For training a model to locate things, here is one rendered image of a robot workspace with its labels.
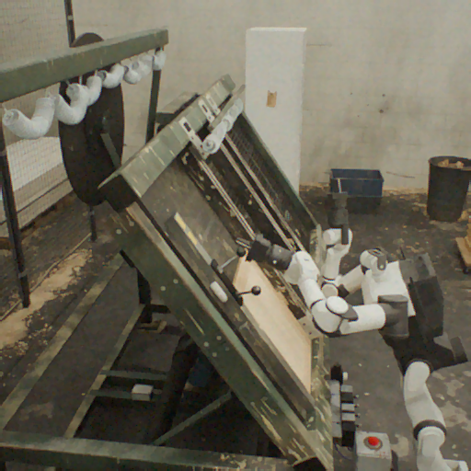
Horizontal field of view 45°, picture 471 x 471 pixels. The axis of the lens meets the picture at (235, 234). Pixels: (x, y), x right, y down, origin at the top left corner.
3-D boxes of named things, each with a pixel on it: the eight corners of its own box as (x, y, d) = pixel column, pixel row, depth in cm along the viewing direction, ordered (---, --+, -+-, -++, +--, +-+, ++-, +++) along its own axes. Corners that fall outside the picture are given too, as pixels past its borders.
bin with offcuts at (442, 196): (471, 224, 635) (481, 168, 609) (423, 221, 643) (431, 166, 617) (462, 208, 681) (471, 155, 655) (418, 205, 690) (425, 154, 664)
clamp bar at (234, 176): (308, 300, 303) (348, 281, 296) (180, 115, 273) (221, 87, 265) (309, 292, 312) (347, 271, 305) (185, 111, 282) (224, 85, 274)
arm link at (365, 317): (326, 346, 196) (375, 338, 207) (339, 320, 189) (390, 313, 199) (310, 321, 204) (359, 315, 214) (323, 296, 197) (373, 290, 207)
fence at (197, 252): (305, 411, 224) (315, 407, 222) (165, 223, 199) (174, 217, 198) (305, 403, 228) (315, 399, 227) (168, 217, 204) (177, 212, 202)
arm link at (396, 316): (368, 332, 210) (396, 327, 217) (384, 338, 202) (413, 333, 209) (368, 302, 210) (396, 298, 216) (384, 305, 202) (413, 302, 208)
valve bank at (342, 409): (361, 476, 233) (366, 431, 224) (326, 472, 235) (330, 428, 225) (353, 396, 279) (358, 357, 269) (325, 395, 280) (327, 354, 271)
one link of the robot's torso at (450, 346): (465, 350, 245) (453, 317, 239) (472, 369, 233) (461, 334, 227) (400, 366, 252) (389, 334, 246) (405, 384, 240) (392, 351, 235)
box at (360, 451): (386, 495, 203) (392, 457, 195) (352, 491, 204) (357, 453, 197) (383, 469, 213) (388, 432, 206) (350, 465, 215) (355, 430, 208)
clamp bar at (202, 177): (307, 343, 266) (352, 322, 258) (159, 135, 235) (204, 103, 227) (307, 332, 275) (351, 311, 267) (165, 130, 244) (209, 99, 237)
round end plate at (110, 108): (83, 232, 245) (61, 40, 213) (71, 231, 246) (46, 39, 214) (136, 177, 318) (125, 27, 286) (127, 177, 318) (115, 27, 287)
